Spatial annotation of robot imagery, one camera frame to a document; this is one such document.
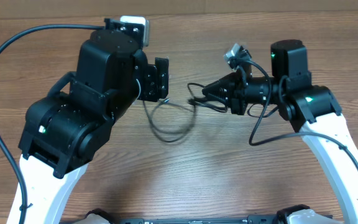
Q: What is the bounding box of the black usb cable short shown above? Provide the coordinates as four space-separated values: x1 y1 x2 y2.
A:
187 82 227 113

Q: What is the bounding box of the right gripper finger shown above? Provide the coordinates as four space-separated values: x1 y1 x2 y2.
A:
202 84 231 106
203 72 240 90

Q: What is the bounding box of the black usb cable long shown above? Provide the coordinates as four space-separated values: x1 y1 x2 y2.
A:
141 98 198 144

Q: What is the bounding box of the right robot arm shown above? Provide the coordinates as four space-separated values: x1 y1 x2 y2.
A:
202 39 358 223

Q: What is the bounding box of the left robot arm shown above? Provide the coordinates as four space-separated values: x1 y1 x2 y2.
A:
19 16 169 223

